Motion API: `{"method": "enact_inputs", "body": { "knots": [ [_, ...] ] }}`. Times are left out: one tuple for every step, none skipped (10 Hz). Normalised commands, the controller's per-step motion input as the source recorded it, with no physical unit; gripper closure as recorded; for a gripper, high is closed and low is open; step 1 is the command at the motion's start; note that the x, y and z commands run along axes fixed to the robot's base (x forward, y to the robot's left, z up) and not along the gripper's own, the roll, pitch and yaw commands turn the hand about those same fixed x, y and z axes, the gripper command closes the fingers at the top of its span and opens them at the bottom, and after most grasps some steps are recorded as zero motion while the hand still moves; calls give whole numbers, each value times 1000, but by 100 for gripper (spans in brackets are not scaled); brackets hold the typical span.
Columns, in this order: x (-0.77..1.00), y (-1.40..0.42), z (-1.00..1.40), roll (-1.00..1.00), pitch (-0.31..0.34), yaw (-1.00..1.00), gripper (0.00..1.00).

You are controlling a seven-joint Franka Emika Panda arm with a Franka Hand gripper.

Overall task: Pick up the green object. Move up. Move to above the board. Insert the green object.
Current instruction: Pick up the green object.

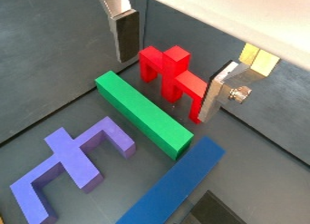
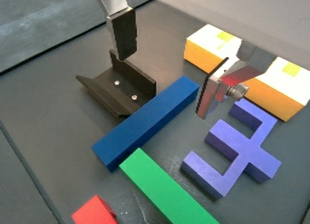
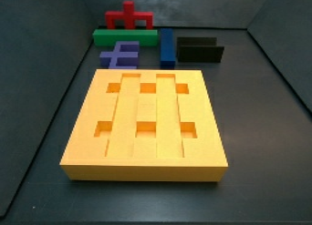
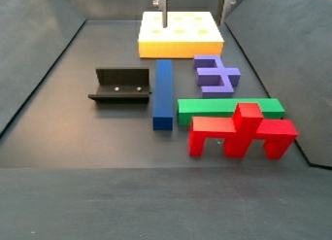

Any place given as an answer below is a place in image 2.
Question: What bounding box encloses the purple branched block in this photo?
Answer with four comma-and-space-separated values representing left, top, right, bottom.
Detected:
180, 99, 281, 199

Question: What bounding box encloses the red branched block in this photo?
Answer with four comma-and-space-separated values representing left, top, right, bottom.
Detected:
71, 195, 119, 224

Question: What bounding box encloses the green long block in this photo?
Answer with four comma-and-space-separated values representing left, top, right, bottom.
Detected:
120, 149, 219, 224

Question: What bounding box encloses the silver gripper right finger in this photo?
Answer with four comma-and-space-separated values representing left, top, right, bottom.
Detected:
197, 40, 263, 119

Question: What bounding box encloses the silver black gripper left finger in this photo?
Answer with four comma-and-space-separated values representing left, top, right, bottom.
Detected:
98, 0, 136, 61

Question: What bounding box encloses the blue long block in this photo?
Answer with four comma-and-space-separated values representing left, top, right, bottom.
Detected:
92, 75, 199, 172

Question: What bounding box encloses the yellow white puzzle board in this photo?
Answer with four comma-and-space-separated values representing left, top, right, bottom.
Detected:
185, 24, 310, 121

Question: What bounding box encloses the black angle bracket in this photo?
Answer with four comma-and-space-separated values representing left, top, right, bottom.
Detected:
76, 50, 156, 118

